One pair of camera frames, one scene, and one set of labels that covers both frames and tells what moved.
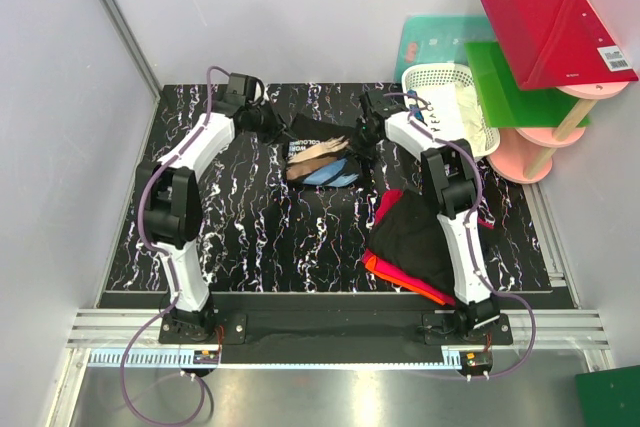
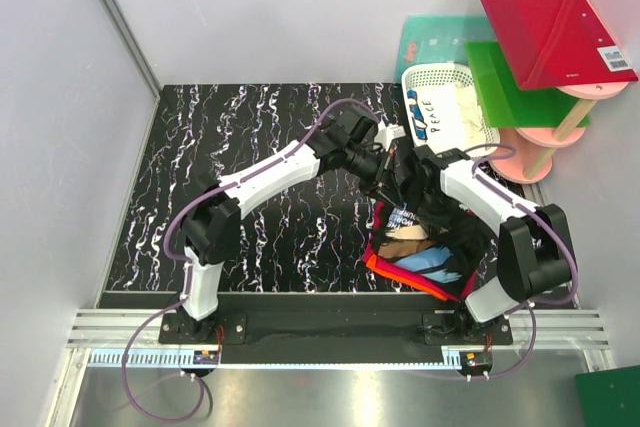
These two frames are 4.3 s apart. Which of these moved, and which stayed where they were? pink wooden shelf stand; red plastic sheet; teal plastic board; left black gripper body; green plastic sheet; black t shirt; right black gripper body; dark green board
Moved: left black gripper body; black t shirt; right black gripper body
Stayed: green plastic sheet; teal plastic board; pink wooden shelf stand; dark green board; red plastic sheet
